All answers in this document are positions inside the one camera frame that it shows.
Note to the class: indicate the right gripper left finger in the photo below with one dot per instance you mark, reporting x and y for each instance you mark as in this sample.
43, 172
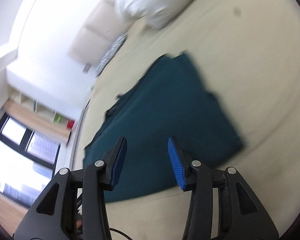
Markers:
53, 214

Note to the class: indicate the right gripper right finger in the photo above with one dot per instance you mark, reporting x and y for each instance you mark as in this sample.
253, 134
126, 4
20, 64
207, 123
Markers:
241, 214

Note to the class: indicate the dark green knit sweater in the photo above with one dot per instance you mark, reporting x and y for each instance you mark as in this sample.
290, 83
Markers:
170, 100

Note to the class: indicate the red box on shelf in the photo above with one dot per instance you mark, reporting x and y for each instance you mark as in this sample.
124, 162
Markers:
70, 124

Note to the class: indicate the white shelf unit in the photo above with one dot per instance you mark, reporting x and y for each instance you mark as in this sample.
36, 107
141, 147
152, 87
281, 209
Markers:
37, 108

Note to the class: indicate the zebra print pillow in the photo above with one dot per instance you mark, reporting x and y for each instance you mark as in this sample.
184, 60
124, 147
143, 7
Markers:
112, 51

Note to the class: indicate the beige bed sheet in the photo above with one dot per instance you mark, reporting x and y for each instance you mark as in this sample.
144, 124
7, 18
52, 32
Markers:
247, 52

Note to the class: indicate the cream padded headboard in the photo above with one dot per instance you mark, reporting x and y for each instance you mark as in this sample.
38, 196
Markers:
99, 32

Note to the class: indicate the window with black frame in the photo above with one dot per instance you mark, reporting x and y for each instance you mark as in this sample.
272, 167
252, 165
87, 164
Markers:
27, 161

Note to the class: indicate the wall switch plate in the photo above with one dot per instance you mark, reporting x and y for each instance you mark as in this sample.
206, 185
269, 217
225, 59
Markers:
86, 68

